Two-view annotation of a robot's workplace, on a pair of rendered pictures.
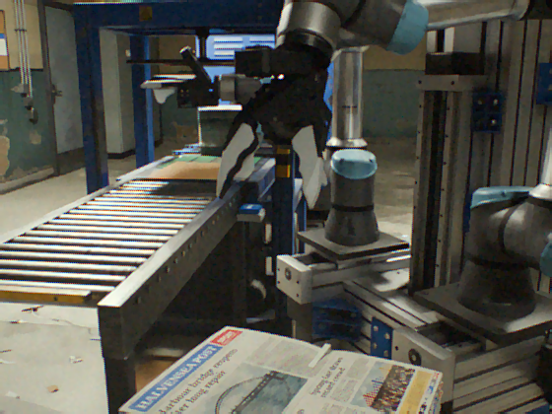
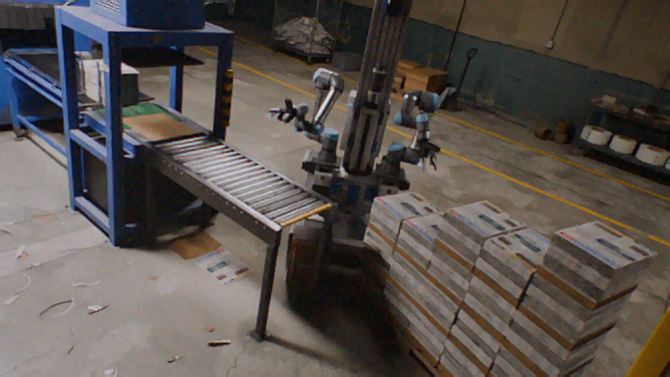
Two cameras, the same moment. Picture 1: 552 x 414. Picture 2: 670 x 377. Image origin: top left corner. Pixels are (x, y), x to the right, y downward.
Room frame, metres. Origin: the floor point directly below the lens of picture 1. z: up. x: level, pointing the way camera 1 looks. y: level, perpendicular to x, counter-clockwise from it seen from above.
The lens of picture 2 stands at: (-0.11, 2.71, 2.20)
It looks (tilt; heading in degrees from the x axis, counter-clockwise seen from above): 26 degrees down; 296
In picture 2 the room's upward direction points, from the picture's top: 12 degrees clockwise
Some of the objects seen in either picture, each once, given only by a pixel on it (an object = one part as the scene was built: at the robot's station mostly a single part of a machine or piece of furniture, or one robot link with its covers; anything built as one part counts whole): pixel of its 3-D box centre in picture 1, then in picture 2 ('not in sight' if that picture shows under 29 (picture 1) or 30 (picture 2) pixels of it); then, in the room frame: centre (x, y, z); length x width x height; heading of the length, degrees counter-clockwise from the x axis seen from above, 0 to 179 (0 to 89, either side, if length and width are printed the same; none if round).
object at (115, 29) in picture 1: (201, 20); (150, 27); (2.74, 0.36, 1.50); 0.94 x 0.68 x 0.10; 82
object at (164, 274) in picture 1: (200, 238); (262, 172); (1.70, 0.25, 0.74); 1.34 x 0.05 x 0.12; 172
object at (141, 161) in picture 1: (145, 160); (71, 118); (3.10, 0.75, 0.77); 0.09 x 0.09 x 1.55; 82
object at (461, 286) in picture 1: (496, 277); (392, 166); (1.02, -0.43, 0.87); 0.15 x 0.15 x 0.10
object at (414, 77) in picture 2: not in sight; (413, 81); (3.08, -6.13, 0.28); 1.20 x 0.83 x 0.57; 172
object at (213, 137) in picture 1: (230, 128); (110, 82); (3.31, 0.28, 0.93); 0.38 x 0.30 x 0.26; 172
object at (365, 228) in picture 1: (352, 219); (328, 153); (1.46, -0.20, 0.87); 0.15 x 0.15 x 0.10
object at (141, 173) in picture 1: (206, 175); (149, 127); (2.75, 0.36, 0.75); 0.70 x 0.65 x 0.10; 172
